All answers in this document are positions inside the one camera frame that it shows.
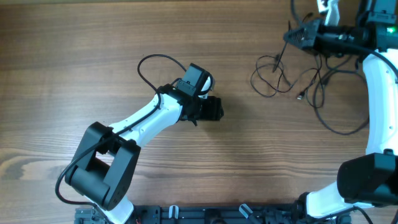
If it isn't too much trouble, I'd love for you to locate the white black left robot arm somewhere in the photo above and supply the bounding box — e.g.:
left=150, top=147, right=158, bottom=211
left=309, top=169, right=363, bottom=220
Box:
left=61, top=63, right=223, bottom=223

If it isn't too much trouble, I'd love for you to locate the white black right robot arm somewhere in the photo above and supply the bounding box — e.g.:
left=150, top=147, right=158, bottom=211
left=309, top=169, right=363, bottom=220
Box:
left=284, top=1, right=397, bottom=223

